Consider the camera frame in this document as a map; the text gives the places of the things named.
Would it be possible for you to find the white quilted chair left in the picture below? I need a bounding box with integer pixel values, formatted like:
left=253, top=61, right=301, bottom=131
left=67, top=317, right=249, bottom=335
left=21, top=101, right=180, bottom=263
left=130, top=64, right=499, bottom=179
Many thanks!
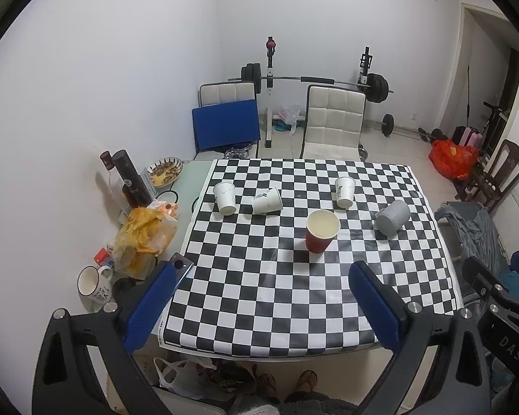
left=195, top=82, right=260, bottom=160

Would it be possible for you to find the barbell with black plates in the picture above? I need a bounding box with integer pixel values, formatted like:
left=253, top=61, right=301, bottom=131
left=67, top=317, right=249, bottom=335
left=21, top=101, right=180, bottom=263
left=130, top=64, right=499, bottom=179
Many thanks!
left=229, top=63, right=393, bottom=103

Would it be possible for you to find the white paper cup far left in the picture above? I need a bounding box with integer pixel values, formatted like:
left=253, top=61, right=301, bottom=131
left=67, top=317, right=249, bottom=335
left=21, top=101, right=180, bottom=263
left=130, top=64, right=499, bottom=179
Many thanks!
left=213, top=182, right=236, bottom=216

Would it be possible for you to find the white paper cup lying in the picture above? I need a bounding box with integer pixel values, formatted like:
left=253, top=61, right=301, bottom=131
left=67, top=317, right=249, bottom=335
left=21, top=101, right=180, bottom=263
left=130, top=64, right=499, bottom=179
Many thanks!
left=252, top=188, right=283, bottom=215

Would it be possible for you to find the grey plastic cup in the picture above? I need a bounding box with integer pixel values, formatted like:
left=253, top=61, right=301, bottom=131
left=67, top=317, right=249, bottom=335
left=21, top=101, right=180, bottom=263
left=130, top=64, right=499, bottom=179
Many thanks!
left=375, top=200, right=411, bottom=238

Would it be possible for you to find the dark bottle box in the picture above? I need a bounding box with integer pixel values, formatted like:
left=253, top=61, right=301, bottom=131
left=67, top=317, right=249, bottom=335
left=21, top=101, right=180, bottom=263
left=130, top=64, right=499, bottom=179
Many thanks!
left=100, top=149, right=153, bottom=214

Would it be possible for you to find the small barbell on floor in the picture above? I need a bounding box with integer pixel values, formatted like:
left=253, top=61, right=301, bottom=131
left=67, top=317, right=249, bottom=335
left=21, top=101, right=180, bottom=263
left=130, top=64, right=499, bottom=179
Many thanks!
left=381, top=113, right=448, bottom=144

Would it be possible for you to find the person's sandaled foot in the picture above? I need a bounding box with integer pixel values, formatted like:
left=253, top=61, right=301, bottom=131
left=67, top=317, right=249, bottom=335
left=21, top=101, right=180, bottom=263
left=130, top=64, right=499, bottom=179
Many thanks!
left=294, top=370, right=318, bottom=394

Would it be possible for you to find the grey clothes pile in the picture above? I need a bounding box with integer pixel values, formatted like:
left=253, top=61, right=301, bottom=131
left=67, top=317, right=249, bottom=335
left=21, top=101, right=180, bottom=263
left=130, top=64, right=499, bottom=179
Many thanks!
left=435, top=201, right=508, bottom=275

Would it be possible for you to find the dark wooden chair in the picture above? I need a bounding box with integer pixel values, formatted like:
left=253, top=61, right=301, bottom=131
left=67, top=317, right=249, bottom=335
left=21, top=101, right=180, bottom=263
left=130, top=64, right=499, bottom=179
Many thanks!
left=455, top=140, right=519, bottom=214

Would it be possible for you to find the teal blanket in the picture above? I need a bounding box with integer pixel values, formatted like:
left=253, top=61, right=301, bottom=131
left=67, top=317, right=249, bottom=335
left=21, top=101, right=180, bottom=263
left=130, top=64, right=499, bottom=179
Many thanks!
left=499, top=267, right=519, bottom=301

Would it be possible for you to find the patterned snack plate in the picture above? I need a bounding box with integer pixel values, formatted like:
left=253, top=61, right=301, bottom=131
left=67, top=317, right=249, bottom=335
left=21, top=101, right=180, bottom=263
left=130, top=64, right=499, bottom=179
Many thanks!
left=147, top=157, right=183, bottom=188

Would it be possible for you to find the smartphone on table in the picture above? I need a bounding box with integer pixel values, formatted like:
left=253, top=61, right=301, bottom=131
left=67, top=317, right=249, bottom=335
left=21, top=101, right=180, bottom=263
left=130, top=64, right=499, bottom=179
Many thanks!
left=169, top=253, right=195, bottom=285

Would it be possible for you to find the white quilted chair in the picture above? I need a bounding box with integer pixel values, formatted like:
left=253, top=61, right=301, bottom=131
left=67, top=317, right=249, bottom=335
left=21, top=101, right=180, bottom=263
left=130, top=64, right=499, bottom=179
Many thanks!
left=195, top=82, right=260, bottom=160
left=300, top=84, right=366, bottom=161

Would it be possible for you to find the red orange plastic bag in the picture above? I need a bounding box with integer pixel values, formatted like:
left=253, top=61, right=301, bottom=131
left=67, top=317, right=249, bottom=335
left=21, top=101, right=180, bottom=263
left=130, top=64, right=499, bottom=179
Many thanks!
left=428, top=140, right=479, bottom=181

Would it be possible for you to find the white paper cup centre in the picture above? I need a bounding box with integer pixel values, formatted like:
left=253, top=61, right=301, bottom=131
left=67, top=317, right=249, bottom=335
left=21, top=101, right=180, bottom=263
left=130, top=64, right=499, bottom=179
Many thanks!
left=335, top=176, right=355, bottom=210

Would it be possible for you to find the orange snack packet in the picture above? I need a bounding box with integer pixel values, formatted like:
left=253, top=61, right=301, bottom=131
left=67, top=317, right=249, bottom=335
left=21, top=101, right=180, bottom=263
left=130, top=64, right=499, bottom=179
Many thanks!
left=148, top=200, right=179, bottom=219

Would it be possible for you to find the white ceramic mug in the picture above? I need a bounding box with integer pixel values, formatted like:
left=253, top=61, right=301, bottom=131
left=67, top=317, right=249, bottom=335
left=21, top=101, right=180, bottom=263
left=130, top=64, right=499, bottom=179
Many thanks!
left=78, top=265, right=113, bottom=304

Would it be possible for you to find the white quilted chair centre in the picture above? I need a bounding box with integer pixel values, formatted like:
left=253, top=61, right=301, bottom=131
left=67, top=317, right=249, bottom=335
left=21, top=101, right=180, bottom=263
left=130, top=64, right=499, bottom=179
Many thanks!
left=300, top=84, right=366, bottom=161

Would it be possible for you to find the white plastic bag under table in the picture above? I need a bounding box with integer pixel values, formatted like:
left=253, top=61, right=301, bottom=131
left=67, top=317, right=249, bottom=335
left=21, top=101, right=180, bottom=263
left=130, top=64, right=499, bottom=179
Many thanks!
left=153, top=357, right=215, bottom=400

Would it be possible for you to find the red ribbed paper cup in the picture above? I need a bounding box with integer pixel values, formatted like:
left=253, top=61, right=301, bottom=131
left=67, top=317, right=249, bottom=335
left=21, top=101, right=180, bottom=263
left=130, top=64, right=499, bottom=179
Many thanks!
left=306, top=210, right=340, bottom=254

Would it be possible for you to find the pink suitcase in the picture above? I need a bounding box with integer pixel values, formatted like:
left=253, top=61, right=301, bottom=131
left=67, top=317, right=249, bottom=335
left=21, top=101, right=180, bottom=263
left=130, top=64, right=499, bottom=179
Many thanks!
left=452, top=126, right=484, bottom=148

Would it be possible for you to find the black white checkered tablecloth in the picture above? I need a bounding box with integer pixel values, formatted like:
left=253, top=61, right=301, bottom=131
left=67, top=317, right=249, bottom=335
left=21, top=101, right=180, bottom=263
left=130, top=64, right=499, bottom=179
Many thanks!
left=157, top=158, right=462, bottom=360

